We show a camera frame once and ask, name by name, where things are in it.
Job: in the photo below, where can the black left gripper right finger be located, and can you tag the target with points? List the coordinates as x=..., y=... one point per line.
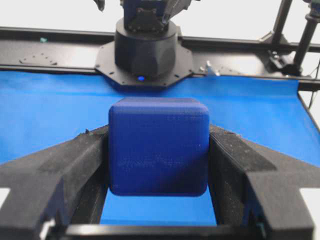
x=253, y=185

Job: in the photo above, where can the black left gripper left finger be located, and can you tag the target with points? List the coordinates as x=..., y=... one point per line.
x=65, y=183

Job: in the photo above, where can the blue block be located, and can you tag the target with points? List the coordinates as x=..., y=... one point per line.
x=158, y=146

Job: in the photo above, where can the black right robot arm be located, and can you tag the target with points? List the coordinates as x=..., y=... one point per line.
x=146, y=51

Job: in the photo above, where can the blue table mat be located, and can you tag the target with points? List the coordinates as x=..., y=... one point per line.
x=40, y=110

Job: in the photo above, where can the black aluminium frame rail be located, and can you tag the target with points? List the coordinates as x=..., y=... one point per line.
x=91, y=53

